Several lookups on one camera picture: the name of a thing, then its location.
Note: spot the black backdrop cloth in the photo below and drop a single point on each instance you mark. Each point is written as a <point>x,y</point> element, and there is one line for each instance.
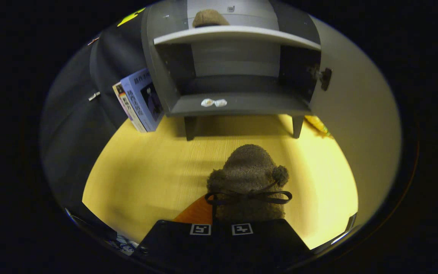
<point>74,125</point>

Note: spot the red clip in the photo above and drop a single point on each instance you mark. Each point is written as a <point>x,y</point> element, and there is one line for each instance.
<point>93,40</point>

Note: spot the white book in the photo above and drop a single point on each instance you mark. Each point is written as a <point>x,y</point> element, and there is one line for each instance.
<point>126,106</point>

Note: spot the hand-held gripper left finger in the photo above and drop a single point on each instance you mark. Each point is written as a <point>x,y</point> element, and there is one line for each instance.
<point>173,243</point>

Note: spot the round yellow plush toy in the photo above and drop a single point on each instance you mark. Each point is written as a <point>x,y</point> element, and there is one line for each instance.
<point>318,124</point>

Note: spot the silver clip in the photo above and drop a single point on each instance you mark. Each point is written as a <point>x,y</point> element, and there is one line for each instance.
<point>94,96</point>

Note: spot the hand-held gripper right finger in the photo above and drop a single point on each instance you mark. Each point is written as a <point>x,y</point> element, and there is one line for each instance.
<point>264,239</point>

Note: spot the blue book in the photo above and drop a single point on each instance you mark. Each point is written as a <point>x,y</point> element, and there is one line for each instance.
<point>145,99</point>

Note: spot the grey shoe cabinet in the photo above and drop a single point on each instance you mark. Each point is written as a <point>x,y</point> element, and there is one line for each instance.
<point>238,104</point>

